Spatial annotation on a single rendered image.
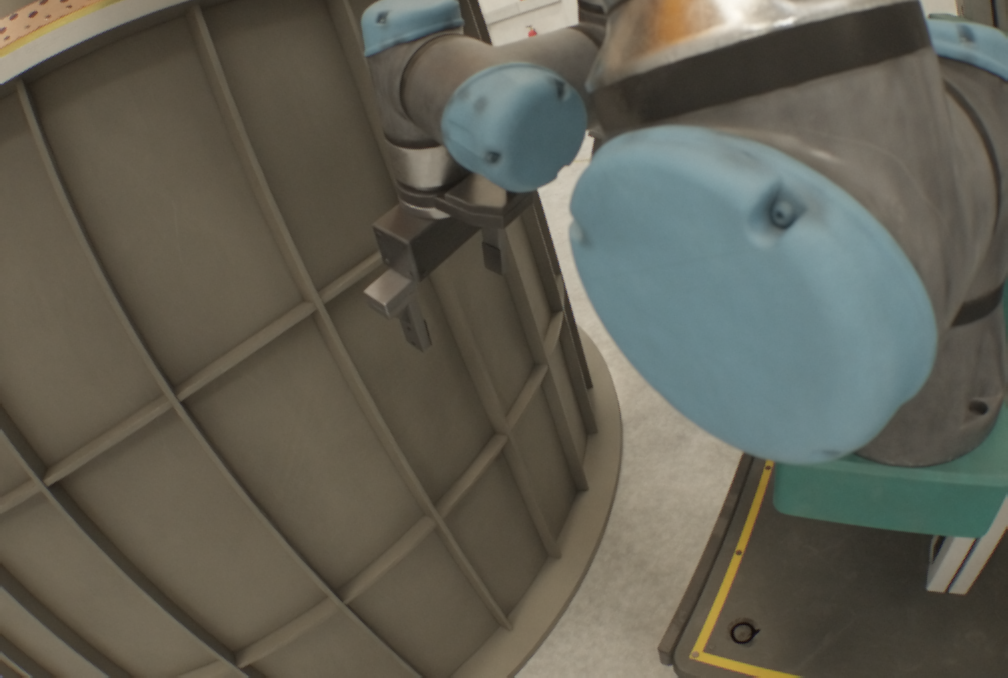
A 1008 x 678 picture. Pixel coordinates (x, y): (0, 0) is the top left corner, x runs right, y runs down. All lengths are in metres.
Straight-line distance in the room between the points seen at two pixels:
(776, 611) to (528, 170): 0.60
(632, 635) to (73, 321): 1.00
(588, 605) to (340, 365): 0.71
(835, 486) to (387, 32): 0.41
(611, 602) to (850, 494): 0.81
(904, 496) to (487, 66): 0.35
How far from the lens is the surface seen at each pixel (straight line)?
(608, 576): 1.14
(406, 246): 0.44
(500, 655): 1.09
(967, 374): 0.32
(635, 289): 0.16
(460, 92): 0.31
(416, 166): 0.42
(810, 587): 0.74
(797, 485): 0.35
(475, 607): 1.02
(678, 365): 0.17
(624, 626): 1.08
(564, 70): 0.33
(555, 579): 1.14
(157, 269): 0.58
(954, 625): 0.76
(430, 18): 0.37
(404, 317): 0.51
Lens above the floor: 0.97
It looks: 26 degrees down
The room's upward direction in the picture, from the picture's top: 19 degrees counter-clockwise
